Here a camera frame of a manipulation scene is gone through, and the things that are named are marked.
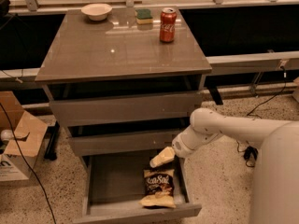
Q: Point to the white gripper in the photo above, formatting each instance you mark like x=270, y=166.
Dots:
x=181, y=146

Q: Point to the brown chip bag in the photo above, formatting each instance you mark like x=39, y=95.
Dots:
x=159, y=188

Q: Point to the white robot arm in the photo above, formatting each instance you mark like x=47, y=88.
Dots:
x=275, y=196

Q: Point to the grey open bottom drawer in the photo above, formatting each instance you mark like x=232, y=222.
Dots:
x=115, y=186

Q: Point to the grey drawer cabinet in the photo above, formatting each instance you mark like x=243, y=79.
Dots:
x=120, y=31

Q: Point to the grey middle drawer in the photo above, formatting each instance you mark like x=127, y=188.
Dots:
x=121, y=142

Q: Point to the grey top drawer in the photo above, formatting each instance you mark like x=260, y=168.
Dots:
x=129, y=108

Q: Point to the red cola can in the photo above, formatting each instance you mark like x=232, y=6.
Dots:
x=167, y=26

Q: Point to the green yellow sponge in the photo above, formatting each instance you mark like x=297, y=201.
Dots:
x=143, y=16

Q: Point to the brown cardboard box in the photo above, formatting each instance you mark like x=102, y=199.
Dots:
x=22, y=136

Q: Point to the white bowl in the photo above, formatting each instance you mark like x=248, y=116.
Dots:
x=96, y=12

